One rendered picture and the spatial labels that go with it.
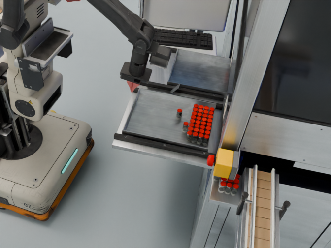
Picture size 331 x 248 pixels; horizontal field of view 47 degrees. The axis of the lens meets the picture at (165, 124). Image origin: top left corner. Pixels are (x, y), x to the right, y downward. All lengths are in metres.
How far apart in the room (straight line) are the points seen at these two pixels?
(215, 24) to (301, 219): 1.17
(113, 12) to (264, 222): 0.81
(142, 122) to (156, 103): 0.13
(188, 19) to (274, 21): 1.25
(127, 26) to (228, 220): 0.96
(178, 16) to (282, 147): 1.15
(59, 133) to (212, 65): 1.01
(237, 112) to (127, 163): 1.42
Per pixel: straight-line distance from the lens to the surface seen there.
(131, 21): 1.19
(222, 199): 1.39
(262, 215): 1.33
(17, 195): 2.17
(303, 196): 1.56
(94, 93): 3.00
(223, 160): 1.29
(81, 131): 2.36
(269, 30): 1.05
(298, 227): 1.75
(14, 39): 1.40
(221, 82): 1.81
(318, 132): 1.29
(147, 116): 1.59
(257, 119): 1.24
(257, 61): 1.10
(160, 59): 1.26
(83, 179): 2.47
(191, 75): 1.82
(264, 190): 1.39
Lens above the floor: 2.02
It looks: 47 degrees down
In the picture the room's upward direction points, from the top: 7 degrees clockwise
